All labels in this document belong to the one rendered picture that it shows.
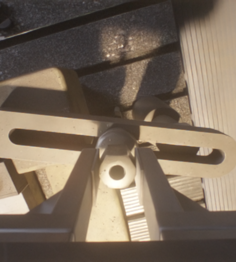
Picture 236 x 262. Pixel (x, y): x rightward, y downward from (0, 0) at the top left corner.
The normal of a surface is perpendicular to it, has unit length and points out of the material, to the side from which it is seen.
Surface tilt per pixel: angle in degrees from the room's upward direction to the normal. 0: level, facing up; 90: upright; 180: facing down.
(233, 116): 61
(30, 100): 0
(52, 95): 0
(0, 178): 0
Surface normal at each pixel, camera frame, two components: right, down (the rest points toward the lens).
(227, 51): -0.84, 0.34
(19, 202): 0.00, 0.26
